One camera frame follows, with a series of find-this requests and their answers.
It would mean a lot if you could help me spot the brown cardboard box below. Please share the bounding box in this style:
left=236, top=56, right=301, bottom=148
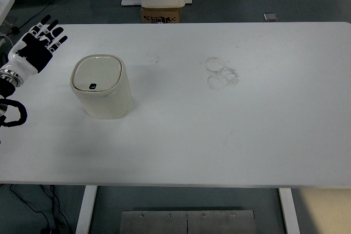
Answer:
left=140, top=7, right=182, bottom=24

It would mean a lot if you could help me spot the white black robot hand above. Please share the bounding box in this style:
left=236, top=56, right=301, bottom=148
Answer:
left=0, top=14, right=69, bottom=80

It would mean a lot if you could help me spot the grey metal plate with screws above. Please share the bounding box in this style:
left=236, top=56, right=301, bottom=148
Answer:
left=120, top=209, right=257, bottom=234

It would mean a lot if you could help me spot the cream lidded trash bin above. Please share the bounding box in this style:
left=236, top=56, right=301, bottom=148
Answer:
left=70, top=54, right=135, bottom=120

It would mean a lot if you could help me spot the white metal foot bar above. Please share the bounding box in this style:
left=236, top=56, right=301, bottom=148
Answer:
left=121, top=0, right=194, bottom=7

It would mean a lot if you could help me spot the white side table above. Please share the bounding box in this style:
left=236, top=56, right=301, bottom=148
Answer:
left=0, top=0, right=15, bottom=26

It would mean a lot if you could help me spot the white table leg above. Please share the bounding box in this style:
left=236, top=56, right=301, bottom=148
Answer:
left=75, top=185, right=98, bottom=234
left=278, top=187, right=301, bottom=234

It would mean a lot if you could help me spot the black floor cable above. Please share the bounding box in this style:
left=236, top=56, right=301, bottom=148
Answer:
left=9, top=184, right=73, bottom=234

